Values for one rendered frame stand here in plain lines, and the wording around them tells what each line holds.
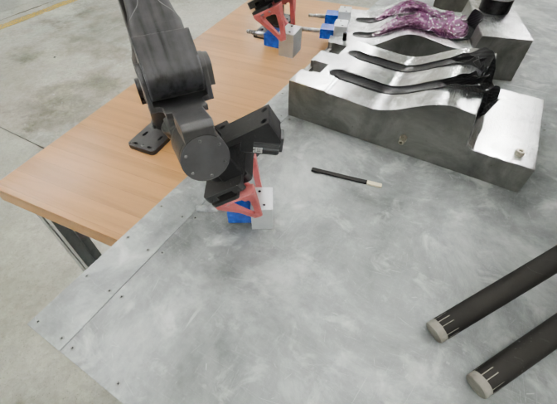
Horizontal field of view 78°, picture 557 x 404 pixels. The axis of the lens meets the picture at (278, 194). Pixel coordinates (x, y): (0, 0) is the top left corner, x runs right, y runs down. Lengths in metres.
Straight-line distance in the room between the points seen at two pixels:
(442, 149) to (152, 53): 0.55
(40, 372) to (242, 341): 1.12
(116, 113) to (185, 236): 0.43
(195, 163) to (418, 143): 0.49
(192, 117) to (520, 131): 0.65
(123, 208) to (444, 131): 0.61
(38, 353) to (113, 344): 1.04
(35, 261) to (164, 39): 1.48
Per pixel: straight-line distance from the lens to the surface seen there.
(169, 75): 0.43
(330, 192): 0.66
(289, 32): 0.84
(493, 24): 1.16
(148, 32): 0.45
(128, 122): 0.89
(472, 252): 0.65
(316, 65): 0.88
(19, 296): 1.75
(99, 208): 0.71
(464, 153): 0.75
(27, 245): 1.90
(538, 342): 0.56
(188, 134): 0.38
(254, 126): 0.45
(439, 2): 1.55
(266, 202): 0.56
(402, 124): 0.74
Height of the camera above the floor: 1.28
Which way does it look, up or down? 48 degrees down
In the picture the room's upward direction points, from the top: straight up
